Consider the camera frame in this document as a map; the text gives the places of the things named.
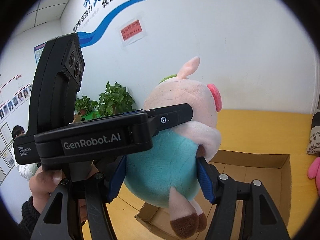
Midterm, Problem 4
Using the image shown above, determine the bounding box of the brown cardboard box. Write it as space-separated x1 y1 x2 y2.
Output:
134 149 293 240

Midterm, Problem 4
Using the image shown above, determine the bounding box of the pig plush toy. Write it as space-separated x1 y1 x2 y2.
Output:
124 57 222 239

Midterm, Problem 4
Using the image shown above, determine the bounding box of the black sleeve left forearm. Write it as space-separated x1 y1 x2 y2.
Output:
18 196 40 239

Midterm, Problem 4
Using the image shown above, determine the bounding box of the person's left hand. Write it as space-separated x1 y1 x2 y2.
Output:
29 166 65 214

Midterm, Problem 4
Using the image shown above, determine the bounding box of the person in white coat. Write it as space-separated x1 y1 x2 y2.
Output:
11 125 38 181

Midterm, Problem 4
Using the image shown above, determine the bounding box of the potted green plant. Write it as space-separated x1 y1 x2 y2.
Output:
75 95 98 116
97 82 135 116

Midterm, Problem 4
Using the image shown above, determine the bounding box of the green cloth side table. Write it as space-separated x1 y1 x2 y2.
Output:
72 109 141 124

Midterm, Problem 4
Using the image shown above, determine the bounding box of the pink plush toy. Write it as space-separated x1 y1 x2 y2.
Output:
307 157 320 190

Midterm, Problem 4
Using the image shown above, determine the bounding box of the red wall notice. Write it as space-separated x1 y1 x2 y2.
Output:
118 17 148 47

